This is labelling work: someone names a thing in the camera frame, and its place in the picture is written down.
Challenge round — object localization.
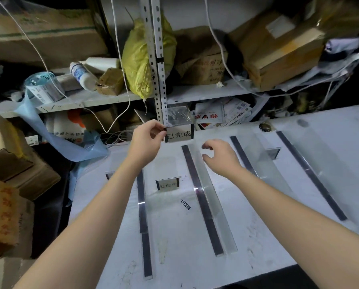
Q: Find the person's right hand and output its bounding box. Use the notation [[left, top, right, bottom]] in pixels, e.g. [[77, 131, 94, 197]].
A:
[[202, 139, 245, 178]]

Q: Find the person's left hand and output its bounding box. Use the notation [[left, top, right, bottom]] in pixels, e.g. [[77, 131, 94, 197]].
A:
[[128, 120, 167, 169]]

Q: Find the clear acrylic box with label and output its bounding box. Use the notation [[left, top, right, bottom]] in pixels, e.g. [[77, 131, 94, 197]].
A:
[[163, 106, 196, 143]]

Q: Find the person's left forearm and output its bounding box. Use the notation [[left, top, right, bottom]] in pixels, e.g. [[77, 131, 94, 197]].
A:
[[15, 161, 156, 289]]

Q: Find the person's right forearm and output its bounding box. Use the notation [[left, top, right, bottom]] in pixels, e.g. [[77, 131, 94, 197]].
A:
[[225, 166, 359, 289]]

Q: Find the clear acrylic divider black strip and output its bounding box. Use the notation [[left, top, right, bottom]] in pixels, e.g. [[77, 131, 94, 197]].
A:
[[105, 169, 154, 280], [275, 119, 359, 242], [230, 134, 295, 197], [181, 143, 238, 257]]

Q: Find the small clear label sign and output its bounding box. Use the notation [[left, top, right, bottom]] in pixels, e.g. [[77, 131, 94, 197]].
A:
[[155, 177, 181, 192]]

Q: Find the pile of printed flyers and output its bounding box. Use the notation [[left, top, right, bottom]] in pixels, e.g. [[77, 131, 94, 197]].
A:
[[190, 97, 256, 131]]

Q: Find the white shelf board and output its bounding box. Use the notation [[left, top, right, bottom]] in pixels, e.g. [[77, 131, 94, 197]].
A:
[[0, 76, 359, 119]]

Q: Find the brown taped parcel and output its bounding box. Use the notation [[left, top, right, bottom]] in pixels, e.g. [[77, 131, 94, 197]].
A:
[[95, 68, 126, 96]]

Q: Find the yellow plastic bag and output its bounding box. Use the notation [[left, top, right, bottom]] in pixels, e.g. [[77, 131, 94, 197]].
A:
[[121, 14, 177, 101]]

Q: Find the cardboard box with printed characters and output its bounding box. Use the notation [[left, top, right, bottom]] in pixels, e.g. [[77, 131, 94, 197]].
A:
[[174, 26, 229, 86]]

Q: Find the white paper roll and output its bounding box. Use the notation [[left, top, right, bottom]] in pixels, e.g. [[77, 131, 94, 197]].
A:
[[78, 57, 122, 75]]

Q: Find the white sack with orange print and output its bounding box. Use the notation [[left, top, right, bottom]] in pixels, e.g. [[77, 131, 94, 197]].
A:
[[45, 109, 87, 145]]

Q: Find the light blue plastic film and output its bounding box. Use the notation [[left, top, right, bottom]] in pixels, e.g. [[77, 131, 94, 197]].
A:
[[12, 87, 110, 208]]

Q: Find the white plastic bottle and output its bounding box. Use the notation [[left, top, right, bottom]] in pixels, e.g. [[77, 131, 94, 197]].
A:
[[69, 61, 98, 92]]

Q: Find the plain brown cardboard box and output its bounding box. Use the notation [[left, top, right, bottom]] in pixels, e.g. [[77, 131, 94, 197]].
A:
[[5, 153, 62, 202]]

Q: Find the cardboard box with white label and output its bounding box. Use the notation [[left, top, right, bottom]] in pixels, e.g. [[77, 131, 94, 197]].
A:
[[228, 10, 327, 91]]

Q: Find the large cardboard box green stripe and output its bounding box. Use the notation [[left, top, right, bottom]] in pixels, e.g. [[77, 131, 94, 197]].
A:
[[0, 0, 108, 68]]

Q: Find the small cardboard box white label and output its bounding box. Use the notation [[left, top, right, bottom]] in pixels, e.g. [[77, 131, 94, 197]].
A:
[[0, 113, 35, 181]]

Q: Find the white cloth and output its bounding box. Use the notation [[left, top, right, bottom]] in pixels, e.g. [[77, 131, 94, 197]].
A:
[[325, 37, 359, 55]]

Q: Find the cardboard box with orange print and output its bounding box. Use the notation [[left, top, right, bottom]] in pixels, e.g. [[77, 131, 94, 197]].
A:
[[0, 173, 35, 264]]

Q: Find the perforated metal shelf post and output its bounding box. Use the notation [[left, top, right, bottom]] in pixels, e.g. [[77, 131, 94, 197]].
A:
[[139, 0, 168, 125]]

